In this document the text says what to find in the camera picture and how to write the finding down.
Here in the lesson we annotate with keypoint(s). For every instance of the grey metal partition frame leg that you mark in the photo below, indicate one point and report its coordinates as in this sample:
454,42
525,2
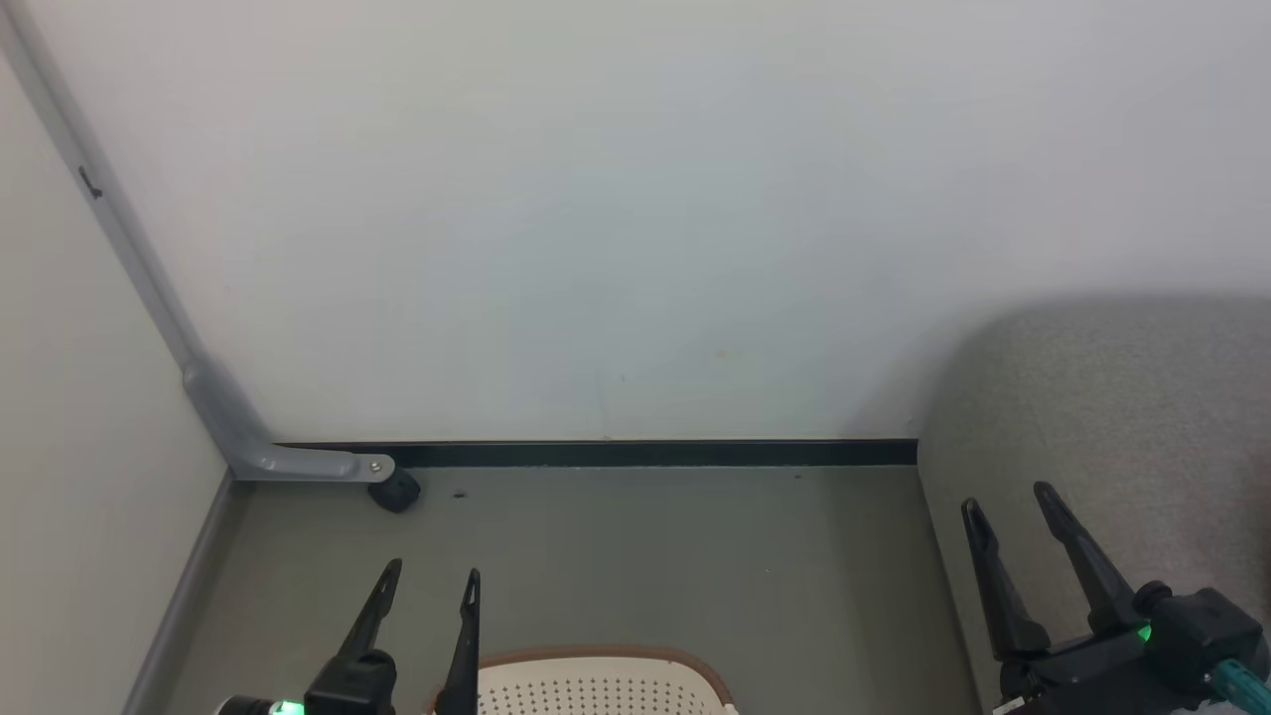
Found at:
233,427

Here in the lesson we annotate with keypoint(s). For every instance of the grey skirting board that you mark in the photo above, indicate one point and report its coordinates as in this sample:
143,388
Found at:
184,596

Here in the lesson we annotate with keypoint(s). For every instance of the cream laundry basket brown rim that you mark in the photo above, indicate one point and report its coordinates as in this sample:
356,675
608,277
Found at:
596,687

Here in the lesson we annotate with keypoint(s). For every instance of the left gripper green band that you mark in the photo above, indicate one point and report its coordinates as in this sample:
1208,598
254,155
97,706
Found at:
348,685

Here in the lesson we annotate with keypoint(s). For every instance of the black skirting strip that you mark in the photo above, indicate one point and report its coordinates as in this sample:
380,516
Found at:
645,454

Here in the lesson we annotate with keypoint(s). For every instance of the grey fabric sofa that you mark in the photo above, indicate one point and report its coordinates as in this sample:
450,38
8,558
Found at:
1122,417

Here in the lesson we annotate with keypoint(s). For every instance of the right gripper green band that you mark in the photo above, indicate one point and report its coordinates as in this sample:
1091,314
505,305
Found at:
1142,660

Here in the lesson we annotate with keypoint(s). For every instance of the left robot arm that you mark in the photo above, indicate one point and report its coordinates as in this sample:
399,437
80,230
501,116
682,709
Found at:
243,706

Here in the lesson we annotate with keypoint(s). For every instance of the black caster wheel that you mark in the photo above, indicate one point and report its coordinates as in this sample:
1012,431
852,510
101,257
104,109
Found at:
395,492

